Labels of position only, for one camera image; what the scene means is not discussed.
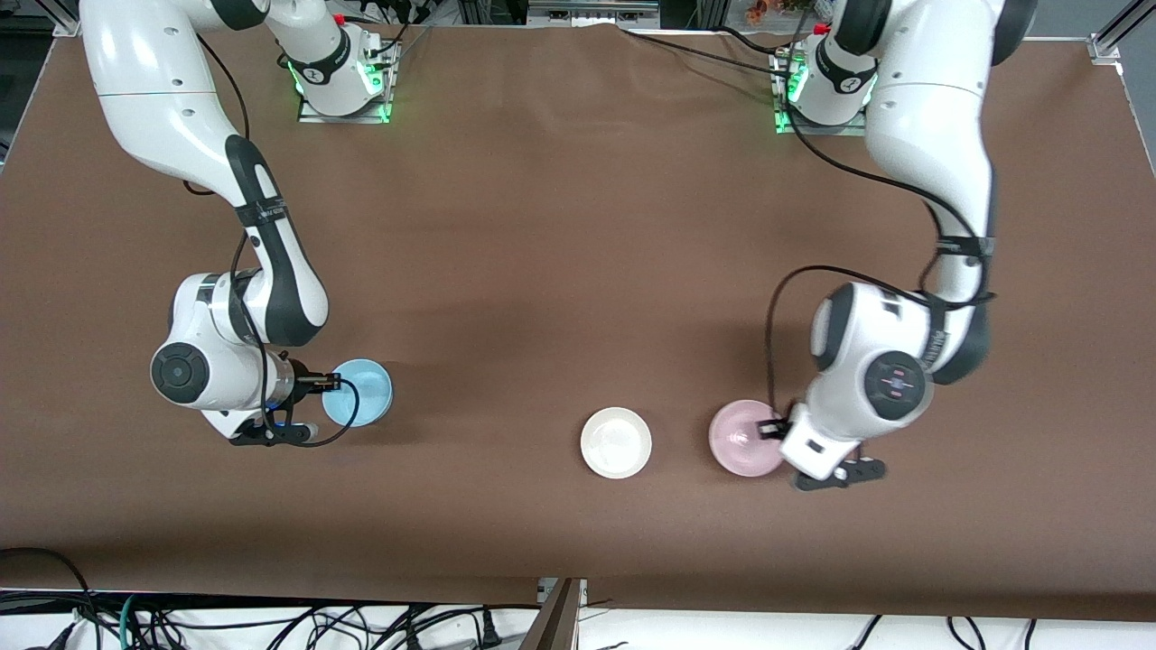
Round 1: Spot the brown table cover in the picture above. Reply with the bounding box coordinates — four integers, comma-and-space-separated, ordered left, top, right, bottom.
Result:
0, 18, 1156, 624

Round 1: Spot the aluminium corner bracket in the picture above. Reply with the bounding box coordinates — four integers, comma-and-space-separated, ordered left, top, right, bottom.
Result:
1091, 0, 1156, 62
36, 0, 88, 38

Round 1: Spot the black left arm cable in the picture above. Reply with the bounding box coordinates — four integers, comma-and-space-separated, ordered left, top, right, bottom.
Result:
765, 0, 1000, 422

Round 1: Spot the thick black floor cable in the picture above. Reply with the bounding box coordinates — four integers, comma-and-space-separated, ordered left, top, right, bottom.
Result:
0, 546, 102, 650

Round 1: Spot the white bowl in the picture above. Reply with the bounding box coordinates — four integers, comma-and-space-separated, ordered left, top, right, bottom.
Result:
580, 407, 653, 480

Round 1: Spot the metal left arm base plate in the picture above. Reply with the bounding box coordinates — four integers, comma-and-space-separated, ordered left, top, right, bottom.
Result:
771, 47, 871, 138

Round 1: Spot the blue bowl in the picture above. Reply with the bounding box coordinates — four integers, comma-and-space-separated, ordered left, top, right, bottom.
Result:
322, 358, 396, 429

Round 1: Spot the aluminium frame post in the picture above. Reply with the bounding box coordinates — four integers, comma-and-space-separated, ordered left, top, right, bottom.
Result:
518, 578, 588, 650

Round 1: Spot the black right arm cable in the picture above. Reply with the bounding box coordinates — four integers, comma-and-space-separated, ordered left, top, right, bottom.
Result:
181, 27, 363, 450

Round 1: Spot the aluminium profile rail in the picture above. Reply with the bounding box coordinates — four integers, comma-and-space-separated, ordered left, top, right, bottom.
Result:
527, 0, 662, 28

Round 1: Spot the pink bowl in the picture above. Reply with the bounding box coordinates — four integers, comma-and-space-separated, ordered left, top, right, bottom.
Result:
708, 399, 788, 478

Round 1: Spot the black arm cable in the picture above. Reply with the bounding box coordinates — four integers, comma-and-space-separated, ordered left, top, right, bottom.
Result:
765, 0, 1000, 422
181, 27, 363, 450

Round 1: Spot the black base supply cable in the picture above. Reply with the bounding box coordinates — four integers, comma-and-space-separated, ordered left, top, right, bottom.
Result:
620, 25, 794, 80

